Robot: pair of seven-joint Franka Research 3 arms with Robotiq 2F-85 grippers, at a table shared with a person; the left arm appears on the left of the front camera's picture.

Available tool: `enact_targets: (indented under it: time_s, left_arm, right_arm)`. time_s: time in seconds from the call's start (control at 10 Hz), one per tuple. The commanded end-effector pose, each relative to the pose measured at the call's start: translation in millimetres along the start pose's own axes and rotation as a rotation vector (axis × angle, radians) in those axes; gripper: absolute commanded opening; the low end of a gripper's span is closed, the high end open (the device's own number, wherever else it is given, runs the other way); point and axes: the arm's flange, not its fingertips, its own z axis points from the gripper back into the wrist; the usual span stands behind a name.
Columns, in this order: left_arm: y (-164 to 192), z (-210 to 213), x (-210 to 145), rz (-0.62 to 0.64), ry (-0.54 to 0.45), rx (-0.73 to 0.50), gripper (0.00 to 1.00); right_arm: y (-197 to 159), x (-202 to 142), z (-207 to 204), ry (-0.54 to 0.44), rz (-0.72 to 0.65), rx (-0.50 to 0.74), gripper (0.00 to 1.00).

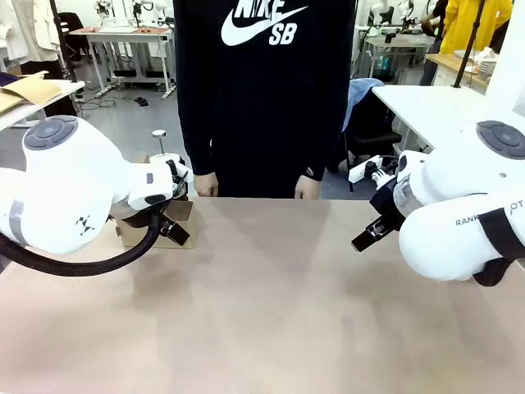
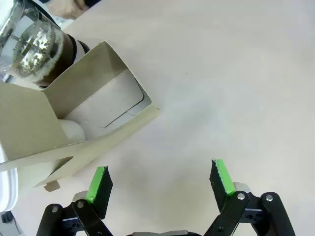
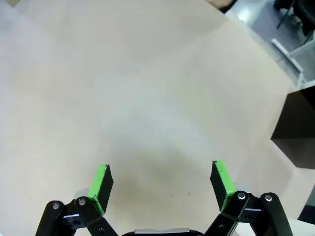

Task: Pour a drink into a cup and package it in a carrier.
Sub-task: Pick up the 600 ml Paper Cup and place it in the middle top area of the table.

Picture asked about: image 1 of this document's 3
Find wooden top counter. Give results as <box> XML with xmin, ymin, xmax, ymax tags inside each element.
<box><xmin>425</xmin><ymin>51</ymin><xmax>498</xmax><ymax>94</ymax></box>

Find grey background desk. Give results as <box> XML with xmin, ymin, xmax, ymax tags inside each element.
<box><xmin>362</xmin><ymin>34</ymin><xmax>436</xmax><ymax>80</ymax></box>

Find black tripod pole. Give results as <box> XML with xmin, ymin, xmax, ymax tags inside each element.
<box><xmin>452</xmin><ymin>0</ymin><xmax>486</xmax><ymax>89</ymax></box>

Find person in black hoodie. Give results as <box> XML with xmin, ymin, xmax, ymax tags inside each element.
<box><xmin>172</xmin><ymin>0</ymin><xmax>356</xmax><ymax>199</ymax></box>

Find white side table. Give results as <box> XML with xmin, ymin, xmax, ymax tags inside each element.
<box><xmin>0</xmin><ymin>79</ymin><xmax>86</xmax><ymax>131</ymax></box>

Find white-legged background workbench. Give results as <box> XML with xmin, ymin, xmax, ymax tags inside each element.
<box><xmin>68</xmin><ymin>26</ymin><xmax>176</xmax><ymax>101</ymax></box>

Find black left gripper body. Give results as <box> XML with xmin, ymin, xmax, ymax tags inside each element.
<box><xmin>118</xmin><ymin>206</ymin><xmax>170</xmax><ymax>231</ymax></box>

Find large white table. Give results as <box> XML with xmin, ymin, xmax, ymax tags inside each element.
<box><xmin>371</xmin><ymin>85</ymin><xmax>490</xmax><ymax>153</ymax></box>

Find white power strip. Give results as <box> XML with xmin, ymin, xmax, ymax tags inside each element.
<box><xmin>348</xmin><ymin>157</ymin><xmax>399</xmax><ymax>185</ymax></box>

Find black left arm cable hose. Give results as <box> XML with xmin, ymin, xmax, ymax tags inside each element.
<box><xmin>0</xmin><ymin>211</ymin><xmax>166</xmax><ymax>277</ymax></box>

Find small cardboard box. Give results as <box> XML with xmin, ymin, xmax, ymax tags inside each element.
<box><xmin>114</xmin><ymin>151</ymin><xmax>199</xmax><ymax>250</ymax></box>

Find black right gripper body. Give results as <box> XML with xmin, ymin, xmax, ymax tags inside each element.
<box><xmin>368</xmin><ymin>177</ymin><xmax>408</xmax><ymax>231</ymax></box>

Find black chair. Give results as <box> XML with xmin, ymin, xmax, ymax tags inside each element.
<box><xmin>343</xmin><ymin>96</ymin><xmax>404</xmax><ymax>173</ymax></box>

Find black stand pole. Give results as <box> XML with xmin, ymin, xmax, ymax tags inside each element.
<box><xmin>48</xmin><ymin>0</ymin><xmax>80</xmax><ymax>85</ymax></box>

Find person's right hand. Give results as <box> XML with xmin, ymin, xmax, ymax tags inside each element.
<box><xmin>193</xmin><ymin>172</ymin><xmax>220</xmax><ymax>199</ymax></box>

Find person's left forearm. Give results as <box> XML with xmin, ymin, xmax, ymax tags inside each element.
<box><xmin>300</xmin><ymin>118</ymin><xmax>345</xmax><ymax>179</ymax></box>

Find person's left hand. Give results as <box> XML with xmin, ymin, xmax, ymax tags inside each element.
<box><xmin>294</xmin><ymin>175</ymin><xmax>322</xmax><ymax>201</ymax></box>

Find blue cloth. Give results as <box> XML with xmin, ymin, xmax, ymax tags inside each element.
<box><xmin>341</xmin><ymin>77</ymin><xmax>386</xmax><ymax>133</ymax></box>

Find person's right forearm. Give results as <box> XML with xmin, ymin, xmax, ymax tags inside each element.
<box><xmin>180</xmin><ymin>118</ymin><xmax>217</xmax><ymax>177</ymax></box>

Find black right arm cable strap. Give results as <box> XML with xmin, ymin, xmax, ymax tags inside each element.
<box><xmin>472</xmin><ymin>208</ymin><xmax>525</xmax><ymax>288</ymax></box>

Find person in yellow jacket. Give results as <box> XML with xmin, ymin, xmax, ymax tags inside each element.
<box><xmin>440</xmin><ymin>0</ymin><xmax>514</xmax><ymax>56</ymax></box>

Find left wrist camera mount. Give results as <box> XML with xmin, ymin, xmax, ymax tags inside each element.
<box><xmin>163</xmin><ymin>158</ymin><xmax>194</xmax><ymax>195</ymax></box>

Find brown cardboard sheets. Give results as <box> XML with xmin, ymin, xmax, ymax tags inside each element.
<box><xmin>0</xmin><ymin>71</ymin><xmax>63</xmax><ymax>115</ymax></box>

